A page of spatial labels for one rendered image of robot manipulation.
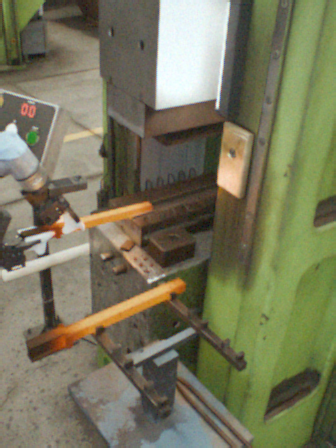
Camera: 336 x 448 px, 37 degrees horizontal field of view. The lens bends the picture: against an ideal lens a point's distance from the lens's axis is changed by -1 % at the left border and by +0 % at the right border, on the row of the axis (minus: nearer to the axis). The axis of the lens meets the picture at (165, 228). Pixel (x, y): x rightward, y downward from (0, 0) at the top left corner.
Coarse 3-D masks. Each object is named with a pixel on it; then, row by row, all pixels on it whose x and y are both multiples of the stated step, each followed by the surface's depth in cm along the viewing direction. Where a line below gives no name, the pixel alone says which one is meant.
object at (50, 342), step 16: (160, 288) 126; (176, 288) 127; (128, 304) 121; (144, 304) 122; (80, 320) 115; (96, 320) 116; (112, 320) 118; (48, 336) 109; (64, 336) 111; (80, 336) 114; (32, 352) 108; (48, 352) 111
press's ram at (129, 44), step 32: (128, 0) 122; (160, 0) 112; (192, 0) 116; (224, 0) 121; (128, 32) 126; (160, 32) 115; (192, 32) 120; (224, 32) 125; (128, 64) 130; (160, 64) 120; (192, 64) 125; (160, 96) 124; (192, 96) 130
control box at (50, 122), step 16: (16, 96) 178; (0, 112) 181; (16, 112) 178; (48, 112) 172; (64, 112) 174; (0, 128) 181; (16, 128) 178; (32, 128) 175; (48, 128) 172; (64, 128) 177; (32, 144) 175; (48, 144) 172; (48, 160) 175
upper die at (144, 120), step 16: (112, 96) 142; (128, 96) 135; (112, 112) 145; (128, 112) 137; (144, 112) 130; (160, 112) 133; (176, 112) 136; (192, 112) 139; (208, 112) 142; (144, 128) 133; (160, 128) 135; (176, 128) 139
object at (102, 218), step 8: (120, 208) 153; (128, 208) 154; (136, 208) 154; (144, 208) 155; (152, 208) 157; (88, 216) 148; (96, 216) 148; (104, 216) 148; (112, 216) 149; (120, 216) 151; (128, 216) 153; (56, 224) 141; (64, 224) 143; (88, 224) 146; (96, 224) 147; (24, 232) 137; (32, 232) 137; (40, 232) 138; (56, 232) 140
